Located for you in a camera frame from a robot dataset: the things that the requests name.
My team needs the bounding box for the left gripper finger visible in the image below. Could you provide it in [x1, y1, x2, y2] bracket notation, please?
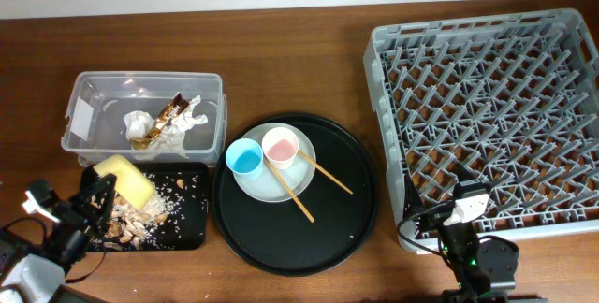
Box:
[91, 186, 115, 237]
[69, 173, 116, 212]

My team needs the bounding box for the yellow bowl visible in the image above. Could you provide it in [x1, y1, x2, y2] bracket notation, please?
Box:
[94, 154, 155, 211]

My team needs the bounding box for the food scraps and rice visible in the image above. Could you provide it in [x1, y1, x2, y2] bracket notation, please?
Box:
[90, 173, 197, 252]

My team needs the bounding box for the white napkin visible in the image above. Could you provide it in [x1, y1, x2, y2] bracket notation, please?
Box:
[125, 94, 209, 161]

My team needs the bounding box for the gold brown candy wrapper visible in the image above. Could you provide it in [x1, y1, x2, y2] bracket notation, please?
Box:
[124, 94, 190, 150]

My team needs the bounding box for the blue plastic cup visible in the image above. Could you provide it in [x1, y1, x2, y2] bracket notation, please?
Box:
[226, 138, 264, 180]

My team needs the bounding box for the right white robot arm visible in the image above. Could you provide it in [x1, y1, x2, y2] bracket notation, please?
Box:
[397, 165, 519, 303]

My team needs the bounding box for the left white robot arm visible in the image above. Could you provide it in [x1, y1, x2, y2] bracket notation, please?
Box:
[1, 174, 117, 302]

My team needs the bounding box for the clear plastic waste bin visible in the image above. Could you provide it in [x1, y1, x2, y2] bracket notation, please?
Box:
[61, 71, 227, 166]

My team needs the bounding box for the grey dishwasher rack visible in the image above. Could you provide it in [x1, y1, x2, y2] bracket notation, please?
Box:
[363, 8, 598, 249]

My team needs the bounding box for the white label on bin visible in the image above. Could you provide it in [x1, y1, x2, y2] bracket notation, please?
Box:
[70, 97, 94, 140]

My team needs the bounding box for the black rectangular tray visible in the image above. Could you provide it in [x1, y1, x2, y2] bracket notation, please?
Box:
[89, 163, 210, 253]

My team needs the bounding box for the grey round plate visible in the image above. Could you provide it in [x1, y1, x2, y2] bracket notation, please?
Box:
[234, 123, 316, 203]

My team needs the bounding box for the pink plastic cup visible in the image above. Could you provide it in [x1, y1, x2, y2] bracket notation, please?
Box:
[261, 127, 299, 170]

